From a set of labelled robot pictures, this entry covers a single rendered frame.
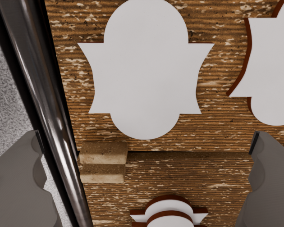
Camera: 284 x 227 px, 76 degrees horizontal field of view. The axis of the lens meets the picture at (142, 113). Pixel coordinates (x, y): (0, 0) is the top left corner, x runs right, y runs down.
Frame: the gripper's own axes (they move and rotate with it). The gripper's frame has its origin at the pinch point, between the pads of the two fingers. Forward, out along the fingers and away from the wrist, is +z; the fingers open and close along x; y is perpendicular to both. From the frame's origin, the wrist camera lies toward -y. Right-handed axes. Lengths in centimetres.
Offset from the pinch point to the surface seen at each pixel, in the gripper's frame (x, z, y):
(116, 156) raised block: -3.4, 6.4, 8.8
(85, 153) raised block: -7.2, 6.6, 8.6
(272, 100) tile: 14.1, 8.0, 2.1
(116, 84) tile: -3.0, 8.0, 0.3
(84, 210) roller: -11.2, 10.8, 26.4
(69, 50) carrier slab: -7.8, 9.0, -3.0
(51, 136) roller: -13.3, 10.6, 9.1
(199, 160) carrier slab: 7.8, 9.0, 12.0
